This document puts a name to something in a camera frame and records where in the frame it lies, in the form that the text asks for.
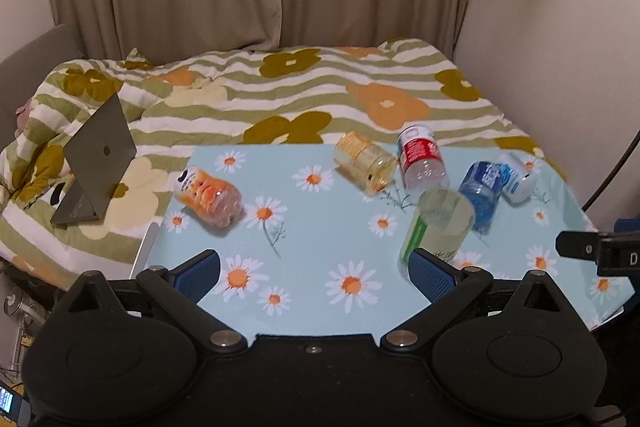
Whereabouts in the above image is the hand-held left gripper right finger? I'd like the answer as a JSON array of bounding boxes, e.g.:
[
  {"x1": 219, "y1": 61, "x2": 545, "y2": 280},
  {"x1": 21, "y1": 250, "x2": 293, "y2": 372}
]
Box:
[{"x1": 381, "y1": 248, "x2": 584, "y2": 351}]

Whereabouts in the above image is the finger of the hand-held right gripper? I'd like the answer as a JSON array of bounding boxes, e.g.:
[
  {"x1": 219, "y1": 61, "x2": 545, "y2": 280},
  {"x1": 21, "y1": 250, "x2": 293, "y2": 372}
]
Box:
[{"x1": 555, "y1": 230, "x2": 604, "y2": 262}]

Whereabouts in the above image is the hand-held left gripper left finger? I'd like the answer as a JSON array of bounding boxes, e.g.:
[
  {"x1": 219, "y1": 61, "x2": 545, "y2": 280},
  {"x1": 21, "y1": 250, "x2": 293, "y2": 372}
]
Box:
[{"x1": 50, "y1": 249, "x2": 249, "y2": 352}]

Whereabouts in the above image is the clear cup with green label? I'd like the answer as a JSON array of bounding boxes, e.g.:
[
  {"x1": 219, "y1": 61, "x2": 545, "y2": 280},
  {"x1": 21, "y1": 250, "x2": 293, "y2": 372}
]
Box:
[{"x1": 398, "y1": 188, "x2": 476, "y2": 264}]

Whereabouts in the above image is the orange label plastic bottle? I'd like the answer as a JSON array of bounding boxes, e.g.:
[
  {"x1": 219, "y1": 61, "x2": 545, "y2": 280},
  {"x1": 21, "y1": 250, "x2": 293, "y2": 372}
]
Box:
[{"x1": 173, "y1": 166, "x2": 244, "y2": 230}]

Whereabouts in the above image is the white blue plastic bottle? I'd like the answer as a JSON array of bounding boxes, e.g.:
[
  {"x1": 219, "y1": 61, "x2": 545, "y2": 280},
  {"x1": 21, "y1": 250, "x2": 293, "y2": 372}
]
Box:
[{"x1": 497, "y1": 152, "x2": 538, "y2": 204}]

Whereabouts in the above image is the daisy print blue tablecloth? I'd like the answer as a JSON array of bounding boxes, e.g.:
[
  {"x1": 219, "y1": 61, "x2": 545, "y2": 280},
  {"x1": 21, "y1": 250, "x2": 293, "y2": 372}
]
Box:
[{"x1": 132, "y1": 144, "x2": 636, "y2": 339}]

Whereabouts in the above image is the blue label plastic bottle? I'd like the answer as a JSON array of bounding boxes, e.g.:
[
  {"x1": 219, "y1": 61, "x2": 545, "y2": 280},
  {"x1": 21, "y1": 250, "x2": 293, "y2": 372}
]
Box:
[{"x1": 458, "y1": 161, "x2": 515, "y2": 233}]

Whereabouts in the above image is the red label plastic bottle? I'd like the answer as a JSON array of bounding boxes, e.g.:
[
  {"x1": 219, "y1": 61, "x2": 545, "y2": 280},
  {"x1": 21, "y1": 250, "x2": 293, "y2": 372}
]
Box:
[{"x1": 397, "y1": 125, "x2": 450, "y2": 196}]

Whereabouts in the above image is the yellow plastic bottle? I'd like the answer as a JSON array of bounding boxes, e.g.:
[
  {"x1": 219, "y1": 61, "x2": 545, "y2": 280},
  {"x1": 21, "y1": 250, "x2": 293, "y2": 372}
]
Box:
[{"x1": 333, "y1": 131, "x2": 398, "y2": 194}]

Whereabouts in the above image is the grey laptop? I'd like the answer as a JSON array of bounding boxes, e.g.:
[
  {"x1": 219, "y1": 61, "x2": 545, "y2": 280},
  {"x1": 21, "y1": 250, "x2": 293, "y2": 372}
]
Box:
[{"x1": 50, "y1": 92, "x2": 138, "y2": 226}]

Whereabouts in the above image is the striped floral blanket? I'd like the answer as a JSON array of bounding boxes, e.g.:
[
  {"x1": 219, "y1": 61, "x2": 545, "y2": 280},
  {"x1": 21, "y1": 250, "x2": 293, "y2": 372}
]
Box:
[{"x1": 0, "y1": 38, "x2": 568, "y2": 294}]

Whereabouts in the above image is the small device with screen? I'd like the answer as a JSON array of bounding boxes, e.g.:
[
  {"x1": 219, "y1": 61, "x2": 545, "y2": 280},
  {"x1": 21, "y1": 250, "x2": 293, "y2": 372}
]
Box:
[{"x1": 0, "y1": 383, "x2": 32, "y2": 424}]

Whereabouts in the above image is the pink cloth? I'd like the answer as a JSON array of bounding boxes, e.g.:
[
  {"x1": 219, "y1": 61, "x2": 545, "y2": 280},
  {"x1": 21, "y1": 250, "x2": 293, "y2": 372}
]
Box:
[{"x1": 14, "y1": 101, "x2": 35, "y2": 138}]

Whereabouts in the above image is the grey headboard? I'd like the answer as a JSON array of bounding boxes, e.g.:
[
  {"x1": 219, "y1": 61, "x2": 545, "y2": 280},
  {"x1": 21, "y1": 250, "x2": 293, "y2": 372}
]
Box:
[{"x1": 0, "y1": 23, "x2": 87, "y2": 148}]

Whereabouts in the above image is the black cable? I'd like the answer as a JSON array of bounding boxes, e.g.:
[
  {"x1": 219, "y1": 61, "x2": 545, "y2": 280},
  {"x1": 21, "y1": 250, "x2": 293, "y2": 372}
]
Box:
[{"x1": 581, "y1": 126, "x2": 640, "y2": 214}]

